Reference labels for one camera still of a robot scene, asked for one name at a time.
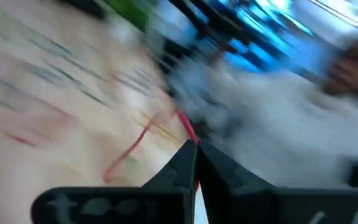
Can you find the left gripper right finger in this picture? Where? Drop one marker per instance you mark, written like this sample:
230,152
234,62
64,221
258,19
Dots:
244,202

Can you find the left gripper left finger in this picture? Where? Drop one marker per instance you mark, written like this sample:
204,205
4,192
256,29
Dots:
166,202

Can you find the red rubber band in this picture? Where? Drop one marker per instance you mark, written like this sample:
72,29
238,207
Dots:
187,127

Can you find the person's hand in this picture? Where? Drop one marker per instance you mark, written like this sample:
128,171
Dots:
353,68

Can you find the green artificial plant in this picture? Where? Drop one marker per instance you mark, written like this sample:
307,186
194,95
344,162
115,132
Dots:
129,12

